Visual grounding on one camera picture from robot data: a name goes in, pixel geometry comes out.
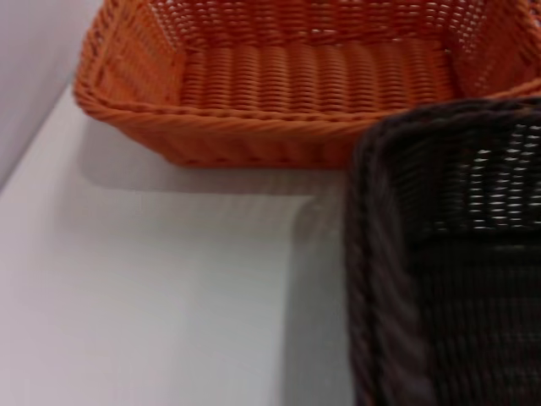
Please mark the dark brown wicker basket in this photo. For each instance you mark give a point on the dark brown wicker basket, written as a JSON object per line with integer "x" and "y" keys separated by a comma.
{"x": 460, "y": 270}

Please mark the orange wicker basket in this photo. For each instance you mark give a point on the orange wicker basket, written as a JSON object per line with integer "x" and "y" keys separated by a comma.
{"x": 296, "y": 84}

